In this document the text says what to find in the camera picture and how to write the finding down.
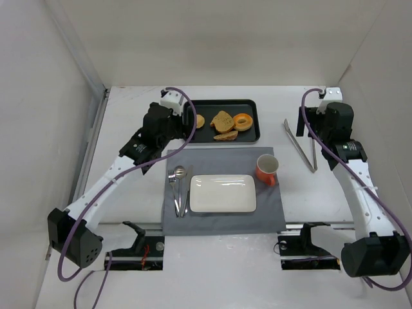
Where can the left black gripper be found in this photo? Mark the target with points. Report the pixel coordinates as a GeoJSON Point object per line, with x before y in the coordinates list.
{"type": "Point", "coordinates": [179, 125]}

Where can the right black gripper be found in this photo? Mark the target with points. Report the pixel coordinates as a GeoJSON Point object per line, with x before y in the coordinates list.
{"type": "Point", "coordinates": [304, 120]}

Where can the large toast slice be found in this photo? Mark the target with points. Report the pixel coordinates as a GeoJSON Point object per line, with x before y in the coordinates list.
{"type": "Point", "coordinates": [222, 122]}

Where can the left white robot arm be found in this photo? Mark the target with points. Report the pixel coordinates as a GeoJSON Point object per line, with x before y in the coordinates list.
{"type": "Point", "coordinates": [73, 231]}

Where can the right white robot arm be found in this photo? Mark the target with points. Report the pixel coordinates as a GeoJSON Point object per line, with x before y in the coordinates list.
{"type": "Point", "coordinates": [378, 249]}

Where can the small bread slice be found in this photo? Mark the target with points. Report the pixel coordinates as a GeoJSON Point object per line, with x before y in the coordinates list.
{"type": "Point", "coordinates": [230, 136]}

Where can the small round bun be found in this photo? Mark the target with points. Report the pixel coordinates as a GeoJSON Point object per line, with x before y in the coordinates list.
{"type": "Point", "coordinates": [200, 121]}

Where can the black baking tray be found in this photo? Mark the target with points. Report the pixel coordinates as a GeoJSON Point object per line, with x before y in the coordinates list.
{"type": "Point", "coordinates": [210, 108]}

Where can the orange mug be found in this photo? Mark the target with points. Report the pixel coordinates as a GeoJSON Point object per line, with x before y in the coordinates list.
{"type": "Point", "coordinates": [266, 169]}

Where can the metal spoon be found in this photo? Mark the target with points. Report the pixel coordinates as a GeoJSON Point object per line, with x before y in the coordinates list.
{"type": "Point", "coordinates": [180, 173]}

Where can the metal fork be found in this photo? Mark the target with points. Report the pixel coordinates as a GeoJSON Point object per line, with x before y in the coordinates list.
{"type": "Point", "coordinates": [172, 182]}

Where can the white rectangular plate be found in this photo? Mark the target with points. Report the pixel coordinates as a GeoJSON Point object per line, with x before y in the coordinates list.
{"type": "Point", "coordinates": [222, 193]}

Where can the metal knife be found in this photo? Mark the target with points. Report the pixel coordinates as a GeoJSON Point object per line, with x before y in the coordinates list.
{"type": "Point", "coordinates": [187, 189]}

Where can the grey cloth placemat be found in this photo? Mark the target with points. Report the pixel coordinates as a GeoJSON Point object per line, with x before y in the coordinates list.
{"type": "Point", "coordinates": [267, 218]}

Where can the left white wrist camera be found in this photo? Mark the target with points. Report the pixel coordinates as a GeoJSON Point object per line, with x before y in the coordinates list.
{"type": "Point", "coordinates": [172, 100]}

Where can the ring bagel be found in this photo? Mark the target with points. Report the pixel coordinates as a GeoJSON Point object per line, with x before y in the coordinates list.
{"type": "Point", "coordinates": [243, 122]}

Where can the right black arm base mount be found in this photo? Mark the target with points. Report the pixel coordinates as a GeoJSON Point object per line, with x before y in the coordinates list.
{"type": "Point", "coordinates": [297, 252]}

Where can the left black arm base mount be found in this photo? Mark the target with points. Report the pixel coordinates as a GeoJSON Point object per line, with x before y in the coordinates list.
{"type": "Point", "coordinates": [145, 254]}

